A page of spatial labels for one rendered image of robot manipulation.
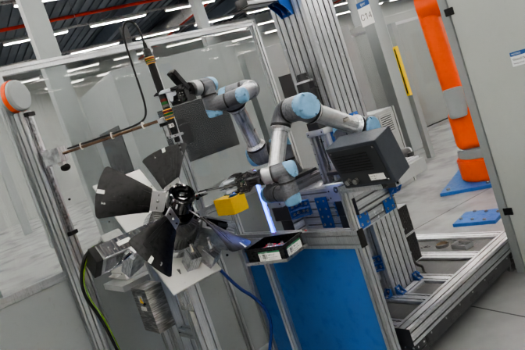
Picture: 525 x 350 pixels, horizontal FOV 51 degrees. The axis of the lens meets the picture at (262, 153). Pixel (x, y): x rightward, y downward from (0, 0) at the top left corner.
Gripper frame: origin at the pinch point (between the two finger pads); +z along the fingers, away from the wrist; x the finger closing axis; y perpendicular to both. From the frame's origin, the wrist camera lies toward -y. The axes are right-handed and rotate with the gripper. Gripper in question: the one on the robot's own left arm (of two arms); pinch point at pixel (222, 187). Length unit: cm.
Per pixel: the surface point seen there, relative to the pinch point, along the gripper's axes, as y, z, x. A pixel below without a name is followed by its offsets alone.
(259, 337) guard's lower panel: -68, 36, 114
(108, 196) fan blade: 23.6, 40.4, -16.0
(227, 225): 1.4, 3.6, 17.2
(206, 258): 12.0, 14.6, 26.3
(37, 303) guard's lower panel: 13, 105, 26
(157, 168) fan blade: -5.2, 28.4, -16.6
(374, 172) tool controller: 25, -68, 5
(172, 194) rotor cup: 15.9, 16.8, -7.1
